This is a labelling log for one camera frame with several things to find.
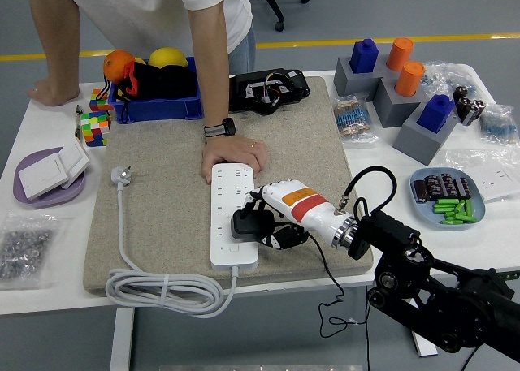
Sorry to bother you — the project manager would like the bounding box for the person's right hand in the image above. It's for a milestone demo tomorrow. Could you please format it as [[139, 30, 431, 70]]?
[[27, 78, 81, 107]]

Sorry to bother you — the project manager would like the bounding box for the white socket in clear bag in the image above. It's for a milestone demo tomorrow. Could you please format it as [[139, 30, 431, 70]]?
[[444, 148, 520, 205]]

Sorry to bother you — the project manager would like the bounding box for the light blue plate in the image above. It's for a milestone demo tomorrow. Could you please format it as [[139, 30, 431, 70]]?
[[409, 166, 488, 231]]

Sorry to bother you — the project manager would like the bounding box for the grey power cord with plug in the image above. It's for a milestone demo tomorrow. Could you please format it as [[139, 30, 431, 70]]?
[[105, 165, 240, 319]]

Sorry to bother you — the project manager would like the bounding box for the clear bag of striped resistors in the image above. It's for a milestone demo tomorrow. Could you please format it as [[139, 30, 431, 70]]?
[[332, 93, 381, 145]]

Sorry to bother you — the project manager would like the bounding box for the thin black adapter cord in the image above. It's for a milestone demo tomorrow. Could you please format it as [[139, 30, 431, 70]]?
[[300, 229, 371, 371]]

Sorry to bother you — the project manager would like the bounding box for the person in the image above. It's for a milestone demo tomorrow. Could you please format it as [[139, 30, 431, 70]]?
[[58, 0, 258, 75]]

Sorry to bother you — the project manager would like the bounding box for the blue plastic bin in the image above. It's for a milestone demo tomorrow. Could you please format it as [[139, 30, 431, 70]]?
[[108, 55, 204, 124]]

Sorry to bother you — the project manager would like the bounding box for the orange cylinder peg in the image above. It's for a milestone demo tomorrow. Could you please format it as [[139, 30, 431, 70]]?
[[385, 37, 415, 71], [394, 60, 427, 97]]

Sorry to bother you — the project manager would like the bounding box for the blue square peg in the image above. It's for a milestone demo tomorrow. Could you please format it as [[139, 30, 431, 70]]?
[[417, 93, 457, 135], [349, 37, 380, 75]]

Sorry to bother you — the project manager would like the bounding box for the black drawstring pouch red trim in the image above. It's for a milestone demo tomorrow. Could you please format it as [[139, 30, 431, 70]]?
[[103, 60, 198, 123]]

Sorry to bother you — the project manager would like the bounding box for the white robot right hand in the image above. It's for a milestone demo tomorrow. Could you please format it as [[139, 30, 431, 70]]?
[[242, 179, 353, 251]]

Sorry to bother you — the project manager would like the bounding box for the yellow lemon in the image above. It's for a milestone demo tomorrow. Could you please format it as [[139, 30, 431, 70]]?
[[148, 46, 189, 68]]

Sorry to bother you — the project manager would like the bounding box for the black wrist watch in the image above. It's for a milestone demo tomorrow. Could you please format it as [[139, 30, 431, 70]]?
[[202, 117, 237, 139]]

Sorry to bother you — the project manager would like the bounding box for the grey-brown mat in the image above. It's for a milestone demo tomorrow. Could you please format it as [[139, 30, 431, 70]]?
[[83, 75, 375, 297]]

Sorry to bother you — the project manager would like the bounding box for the small colourful puzzle cube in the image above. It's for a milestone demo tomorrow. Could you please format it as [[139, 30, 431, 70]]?
[[89, 87, 115, 112]]

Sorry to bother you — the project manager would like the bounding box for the white power strip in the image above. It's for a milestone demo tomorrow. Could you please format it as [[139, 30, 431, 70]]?
[[210, 162, 260, 271]]

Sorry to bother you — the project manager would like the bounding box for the small white wall switch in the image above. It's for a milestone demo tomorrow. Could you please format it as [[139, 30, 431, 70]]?
[[56, 137, 91, 190]]

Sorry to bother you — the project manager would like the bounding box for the crumpled clear plastic bag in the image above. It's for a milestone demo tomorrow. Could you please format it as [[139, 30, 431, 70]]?
[[422, 59, 479, 100]]

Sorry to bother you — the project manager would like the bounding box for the black electronic device with wires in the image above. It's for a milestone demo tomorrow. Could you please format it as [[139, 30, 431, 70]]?
[[228, 67, 312, 115]]

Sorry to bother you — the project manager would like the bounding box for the black plug adapter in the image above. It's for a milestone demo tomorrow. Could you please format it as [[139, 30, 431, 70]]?
[[230, 208, 276, 242]]

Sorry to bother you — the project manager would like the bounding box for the black office chair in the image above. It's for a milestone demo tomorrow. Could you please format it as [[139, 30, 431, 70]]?
[[243, 0, 312, 32]]

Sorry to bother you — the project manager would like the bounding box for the black floor cable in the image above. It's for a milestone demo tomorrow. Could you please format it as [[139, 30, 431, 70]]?
[[461, 346, 480, 371]]

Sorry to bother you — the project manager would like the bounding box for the white table leg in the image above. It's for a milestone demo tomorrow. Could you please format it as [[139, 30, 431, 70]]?
[[108, 307, 136, 371], [408, 326, 439, 358]]

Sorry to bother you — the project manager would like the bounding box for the large colourful puzzle cube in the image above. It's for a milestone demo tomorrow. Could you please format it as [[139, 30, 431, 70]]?
[[80, 110, 113, 148]]

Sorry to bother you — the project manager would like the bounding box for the orange fruit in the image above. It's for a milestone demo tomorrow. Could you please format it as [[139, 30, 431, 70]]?
[[102, 49, 137, 84]]

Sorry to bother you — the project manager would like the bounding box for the large white wall switch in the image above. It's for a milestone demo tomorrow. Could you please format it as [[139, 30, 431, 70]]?
[[18, 152, 70, 201]]

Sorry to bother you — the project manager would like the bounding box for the purple plate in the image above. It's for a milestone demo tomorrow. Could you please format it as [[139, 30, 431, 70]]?
[[13, 146, 89, 209]]

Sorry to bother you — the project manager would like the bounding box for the grey block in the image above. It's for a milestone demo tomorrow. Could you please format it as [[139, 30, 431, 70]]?
[[333, 55, 393, 101], [372, 77, 430, 128], [392, 101, 462, 166]]

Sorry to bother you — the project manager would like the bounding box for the metal pen tool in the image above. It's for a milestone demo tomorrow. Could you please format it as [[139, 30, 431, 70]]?
[[74, 104, 85, 143]]

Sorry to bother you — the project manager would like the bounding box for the clear bag of metal nuts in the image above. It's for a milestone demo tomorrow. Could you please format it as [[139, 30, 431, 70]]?
[[0, 213, 68, 291]]

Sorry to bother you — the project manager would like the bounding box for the person's left hand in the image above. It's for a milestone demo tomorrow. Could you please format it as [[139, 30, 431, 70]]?
[[201, 134, 269, 185]]

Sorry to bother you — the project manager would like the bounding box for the bag of black cylinders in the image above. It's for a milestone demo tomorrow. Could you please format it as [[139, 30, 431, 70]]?
[[452, 84, 488, 127]]

